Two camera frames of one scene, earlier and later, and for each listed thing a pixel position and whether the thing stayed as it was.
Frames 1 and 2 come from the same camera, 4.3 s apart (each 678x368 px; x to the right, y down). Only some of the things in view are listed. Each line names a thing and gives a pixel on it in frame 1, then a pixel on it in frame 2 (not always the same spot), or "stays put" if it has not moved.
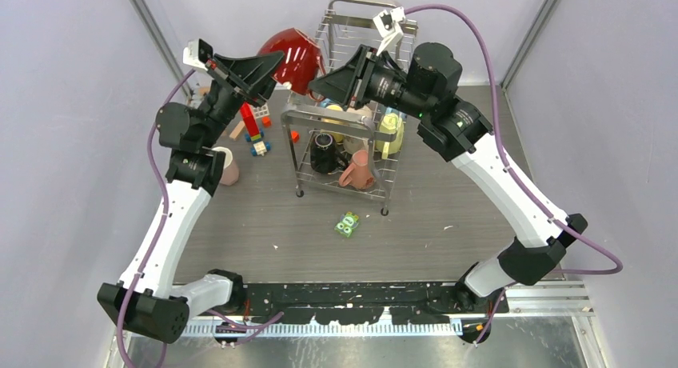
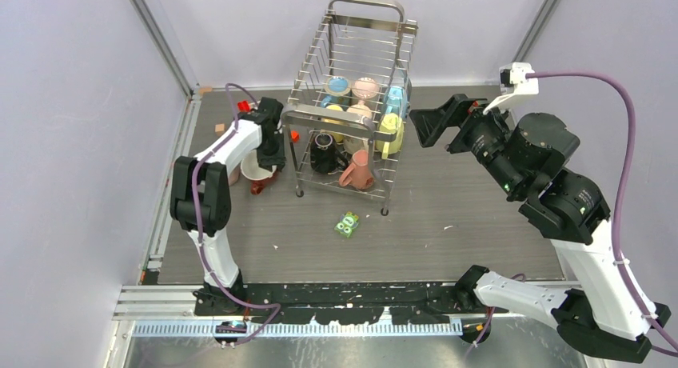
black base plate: (353, 304) stays put
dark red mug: (302, 63) to (251, 170)
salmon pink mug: (358, 174) stays put
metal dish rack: (337, 143) stays put
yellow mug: (391, 122) stays put
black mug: (325, 157) stays put
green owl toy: (348, 222) stays put
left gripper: (257, 70) to (277, 159)
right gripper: (347, 86) to (458, 110)
